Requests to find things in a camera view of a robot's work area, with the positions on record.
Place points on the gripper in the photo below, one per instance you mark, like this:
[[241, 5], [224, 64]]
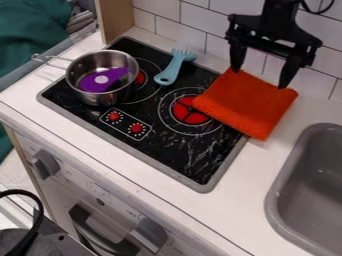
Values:
[[271, 32]]

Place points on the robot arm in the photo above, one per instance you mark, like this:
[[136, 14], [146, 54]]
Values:
[[278, 7]]

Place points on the orange cloth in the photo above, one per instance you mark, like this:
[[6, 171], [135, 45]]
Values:
[[246, 102]]

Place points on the light blue toy spatula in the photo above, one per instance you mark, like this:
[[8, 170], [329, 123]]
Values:
[[174, 66]]

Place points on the toy stove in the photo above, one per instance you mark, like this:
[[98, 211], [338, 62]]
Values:
[[142, 115]]

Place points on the toy sink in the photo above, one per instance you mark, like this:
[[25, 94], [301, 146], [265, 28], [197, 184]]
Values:
[[307, 193]]

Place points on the purple toy eggplant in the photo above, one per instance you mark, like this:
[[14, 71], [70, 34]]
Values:
[[103, 80]]

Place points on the silver pot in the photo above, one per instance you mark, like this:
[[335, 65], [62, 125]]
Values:
[[100, 77]]

